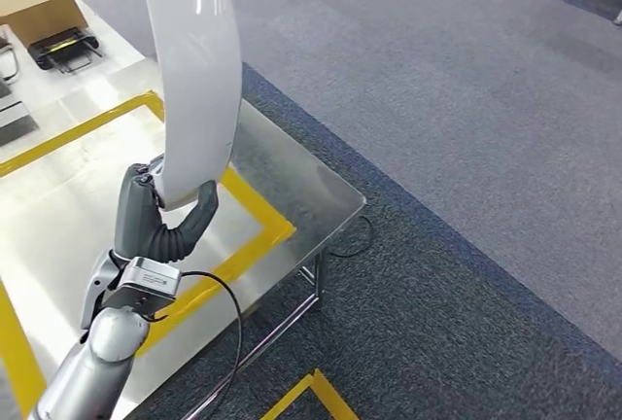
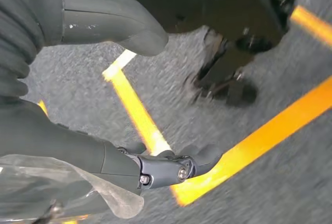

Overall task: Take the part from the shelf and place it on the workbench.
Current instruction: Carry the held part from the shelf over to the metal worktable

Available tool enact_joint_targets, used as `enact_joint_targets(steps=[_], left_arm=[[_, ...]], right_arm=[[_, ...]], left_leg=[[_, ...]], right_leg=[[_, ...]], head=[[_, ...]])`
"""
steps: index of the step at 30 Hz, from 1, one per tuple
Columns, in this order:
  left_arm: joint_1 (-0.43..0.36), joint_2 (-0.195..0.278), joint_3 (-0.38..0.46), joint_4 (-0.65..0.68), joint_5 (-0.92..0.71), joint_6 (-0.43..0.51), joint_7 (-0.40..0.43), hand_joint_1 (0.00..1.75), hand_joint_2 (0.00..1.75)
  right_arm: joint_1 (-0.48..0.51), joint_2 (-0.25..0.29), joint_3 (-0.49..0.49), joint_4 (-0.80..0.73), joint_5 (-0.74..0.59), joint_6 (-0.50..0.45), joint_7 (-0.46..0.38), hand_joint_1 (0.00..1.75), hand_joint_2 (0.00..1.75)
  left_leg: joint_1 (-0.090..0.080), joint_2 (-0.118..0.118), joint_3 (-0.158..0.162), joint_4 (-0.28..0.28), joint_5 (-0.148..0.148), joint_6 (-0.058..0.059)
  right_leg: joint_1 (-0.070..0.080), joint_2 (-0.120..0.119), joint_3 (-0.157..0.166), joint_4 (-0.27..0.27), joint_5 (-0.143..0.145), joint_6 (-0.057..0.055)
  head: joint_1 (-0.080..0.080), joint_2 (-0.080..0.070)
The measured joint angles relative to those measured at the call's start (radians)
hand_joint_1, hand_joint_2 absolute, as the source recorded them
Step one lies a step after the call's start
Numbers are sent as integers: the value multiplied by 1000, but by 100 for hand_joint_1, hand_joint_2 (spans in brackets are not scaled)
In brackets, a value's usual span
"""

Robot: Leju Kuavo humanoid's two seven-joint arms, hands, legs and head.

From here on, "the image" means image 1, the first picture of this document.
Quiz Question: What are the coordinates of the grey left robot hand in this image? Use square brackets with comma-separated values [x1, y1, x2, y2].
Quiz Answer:
[113, 157, 220, 265]

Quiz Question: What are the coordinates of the white curved body panel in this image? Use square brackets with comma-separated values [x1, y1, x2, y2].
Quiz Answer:
[135, 0, 245, 212]

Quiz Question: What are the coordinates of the steel workbench table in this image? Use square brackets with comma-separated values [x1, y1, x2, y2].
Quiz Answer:
[0, 55, 368, 420]

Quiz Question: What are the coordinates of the white office desk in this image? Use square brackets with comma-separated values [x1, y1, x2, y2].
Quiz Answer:
[0, 0, 146, 167]

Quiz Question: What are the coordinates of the silver flat metal box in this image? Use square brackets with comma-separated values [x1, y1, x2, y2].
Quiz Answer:
[0, 99, 39, 148]

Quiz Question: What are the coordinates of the brown cardboard box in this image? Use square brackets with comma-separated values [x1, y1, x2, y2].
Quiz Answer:
[0, 0, 90, 48]

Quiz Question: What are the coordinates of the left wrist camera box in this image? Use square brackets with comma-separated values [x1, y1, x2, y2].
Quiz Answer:
[104, 256, 182, 321]

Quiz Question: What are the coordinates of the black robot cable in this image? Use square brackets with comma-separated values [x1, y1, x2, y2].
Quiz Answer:
[145, 269, 245, 420]

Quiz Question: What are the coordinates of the black device with handle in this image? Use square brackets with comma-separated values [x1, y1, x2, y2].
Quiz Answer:
[26, 25, 104, 76]

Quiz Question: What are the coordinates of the black floor cable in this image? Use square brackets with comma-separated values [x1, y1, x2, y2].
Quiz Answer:
[329, 214, 375, 261]

